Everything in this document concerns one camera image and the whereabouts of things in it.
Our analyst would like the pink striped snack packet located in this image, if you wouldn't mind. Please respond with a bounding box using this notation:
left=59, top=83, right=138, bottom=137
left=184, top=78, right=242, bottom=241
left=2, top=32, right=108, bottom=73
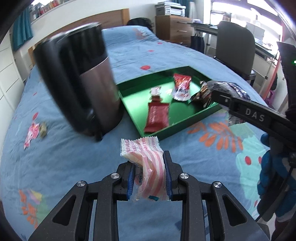
left=120, top=136, right=168, bottom=201

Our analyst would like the blue and white snack bag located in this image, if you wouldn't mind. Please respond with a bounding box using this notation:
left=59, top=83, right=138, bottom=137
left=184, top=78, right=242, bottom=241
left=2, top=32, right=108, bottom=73
left=207, top=80, right=251, bottom=100

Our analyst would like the dark red snack packet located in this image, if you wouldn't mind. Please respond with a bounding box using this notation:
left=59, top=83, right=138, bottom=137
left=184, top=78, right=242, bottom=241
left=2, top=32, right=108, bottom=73
left=144, top=101, right=170, bottom=133

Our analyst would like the red and white chip bag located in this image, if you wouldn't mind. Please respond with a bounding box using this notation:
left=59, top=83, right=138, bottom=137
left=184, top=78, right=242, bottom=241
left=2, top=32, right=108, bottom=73
left=171, top=73, right=192, bottom=101

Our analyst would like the olive green candy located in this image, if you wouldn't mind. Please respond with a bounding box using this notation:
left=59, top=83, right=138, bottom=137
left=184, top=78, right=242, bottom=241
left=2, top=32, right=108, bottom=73
left=39, top=122, right=47, bottom=138

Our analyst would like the pink cartoon snack packet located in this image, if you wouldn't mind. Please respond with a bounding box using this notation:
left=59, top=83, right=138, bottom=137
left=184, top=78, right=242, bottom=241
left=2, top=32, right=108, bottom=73
left=23, top=123, right=40, bottom=150

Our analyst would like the brown chocolate snack wrapper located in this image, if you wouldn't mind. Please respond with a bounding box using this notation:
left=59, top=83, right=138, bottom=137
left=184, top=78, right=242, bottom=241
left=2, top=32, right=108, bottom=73
left=190, top=80, right=217, bottom=109

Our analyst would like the desk by window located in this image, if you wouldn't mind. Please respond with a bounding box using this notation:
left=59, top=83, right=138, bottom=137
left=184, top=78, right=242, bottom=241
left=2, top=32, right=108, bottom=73
left=188, top=21, right=278, bottom=59

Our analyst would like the dark office chair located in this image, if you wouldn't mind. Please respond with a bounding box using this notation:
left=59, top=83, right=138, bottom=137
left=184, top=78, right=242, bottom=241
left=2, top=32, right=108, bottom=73
left=214, top=20, right=257, bottom=82

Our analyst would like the blue patterned bed sheet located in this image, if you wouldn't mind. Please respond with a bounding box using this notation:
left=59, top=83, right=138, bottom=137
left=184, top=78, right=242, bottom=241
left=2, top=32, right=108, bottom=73
left=1, top=26, right=266, bottom=240

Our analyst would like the green tray box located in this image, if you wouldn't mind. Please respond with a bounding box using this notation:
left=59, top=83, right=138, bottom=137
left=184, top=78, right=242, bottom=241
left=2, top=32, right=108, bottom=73
left=117, top=66, right=222, bottom=140

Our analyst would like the dark hanging bag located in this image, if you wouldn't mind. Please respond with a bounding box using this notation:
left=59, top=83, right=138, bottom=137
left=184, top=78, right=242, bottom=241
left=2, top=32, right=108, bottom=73
left=190, top=36, right=205, bottom=54

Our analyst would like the wooden drawer cabinet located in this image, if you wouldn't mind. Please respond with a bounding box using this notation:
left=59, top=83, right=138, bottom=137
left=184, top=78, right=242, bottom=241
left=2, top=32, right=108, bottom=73
left=155, top=15, right=194, bottom=47

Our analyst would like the black and bronze kettle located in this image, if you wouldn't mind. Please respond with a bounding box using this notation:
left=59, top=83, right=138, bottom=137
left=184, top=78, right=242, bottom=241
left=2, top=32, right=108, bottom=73
left=33, top=22, right=123, bottom=141

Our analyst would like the grey printer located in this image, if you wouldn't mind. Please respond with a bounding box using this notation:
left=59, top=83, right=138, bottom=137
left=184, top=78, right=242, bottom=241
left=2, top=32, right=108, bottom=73
left=155, top=1, right=186, bottom=17

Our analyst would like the white wardrobe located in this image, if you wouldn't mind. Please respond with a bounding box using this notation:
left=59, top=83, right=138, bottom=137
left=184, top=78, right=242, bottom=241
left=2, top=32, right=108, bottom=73
left=0, top=29, right=25, bottom=112

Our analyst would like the wooden headboard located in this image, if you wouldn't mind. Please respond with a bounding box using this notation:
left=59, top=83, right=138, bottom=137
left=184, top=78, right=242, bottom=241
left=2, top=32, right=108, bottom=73
left=28, top=9, right=130, bottom=69

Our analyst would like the teal curtain left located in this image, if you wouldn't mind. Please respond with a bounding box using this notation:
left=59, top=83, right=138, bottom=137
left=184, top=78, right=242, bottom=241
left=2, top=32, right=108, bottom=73
left=12, top=7, right=33, bottom=51

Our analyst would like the row of books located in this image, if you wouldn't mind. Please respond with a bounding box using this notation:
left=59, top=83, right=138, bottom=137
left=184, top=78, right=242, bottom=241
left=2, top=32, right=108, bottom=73
left=29, top=0, right=67, bottom=22

